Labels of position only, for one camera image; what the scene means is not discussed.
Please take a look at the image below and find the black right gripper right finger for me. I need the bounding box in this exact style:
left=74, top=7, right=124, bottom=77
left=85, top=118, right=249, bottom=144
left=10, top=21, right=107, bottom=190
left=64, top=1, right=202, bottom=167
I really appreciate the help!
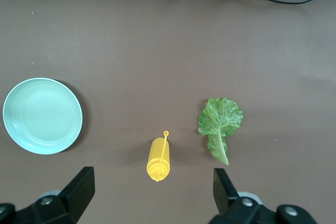
left=209, top=167, right=320, bottom=224

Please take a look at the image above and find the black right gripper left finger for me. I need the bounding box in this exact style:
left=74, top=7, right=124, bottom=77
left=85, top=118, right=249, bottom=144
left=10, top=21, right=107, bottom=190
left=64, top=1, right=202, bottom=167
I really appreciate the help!
left=0, top=166, right=95, bottom=224

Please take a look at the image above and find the green lettuce leaf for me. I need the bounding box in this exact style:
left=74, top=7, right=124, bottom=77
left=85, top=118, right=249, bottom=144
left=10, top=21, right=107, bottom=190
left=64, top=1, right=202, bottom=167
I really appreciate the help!
left=197, top=98, right=245, bottom=166

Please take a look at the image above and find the yellow squeeze bottle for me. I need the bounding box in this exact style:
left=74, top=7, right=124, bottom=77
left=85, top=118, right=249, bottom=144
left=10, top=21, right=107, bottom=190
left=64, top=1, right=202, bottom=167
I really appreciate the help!
left=145, top=130, right=172, bottom=183

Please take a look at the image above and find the mint green plate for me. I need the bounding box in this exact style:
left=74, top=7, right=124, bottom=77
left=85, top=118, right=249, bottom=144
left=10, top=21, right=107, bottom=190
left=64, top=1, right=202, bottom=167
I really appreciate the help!
left=2, top=77, right=83, bottom=155

